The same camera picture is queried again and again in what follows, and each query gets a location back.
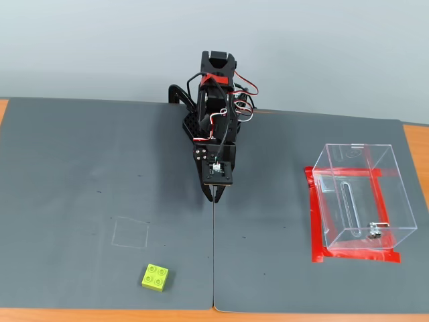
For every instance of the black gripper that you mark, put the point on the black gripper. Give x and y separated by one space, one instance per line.
201 154

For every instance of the green lego block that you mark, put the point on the green lego block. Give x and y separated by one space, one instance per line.
154 276

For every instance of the red tape on arm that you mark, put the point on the red tape on arm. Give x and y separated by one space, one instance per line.
221 80

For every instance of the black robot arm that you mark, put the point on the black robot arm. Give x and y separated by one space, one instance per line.
218 63

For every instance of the transparent acrylic box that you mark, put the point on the transparent acrylic box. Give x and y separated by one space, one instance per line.
368 201

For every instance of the grey table mat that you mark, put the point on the grey table mat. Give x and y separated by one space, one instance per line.
67 167
268 234

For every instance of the small silver metal latch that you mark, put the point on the small silver metal latch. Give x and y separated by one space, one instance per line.
374 233

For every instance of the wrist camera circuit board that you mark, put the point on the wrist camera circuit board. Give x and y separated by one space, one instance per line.
218 171

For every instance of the red tape frame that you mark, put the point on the red tape frame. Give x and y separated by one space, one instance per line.
316 218

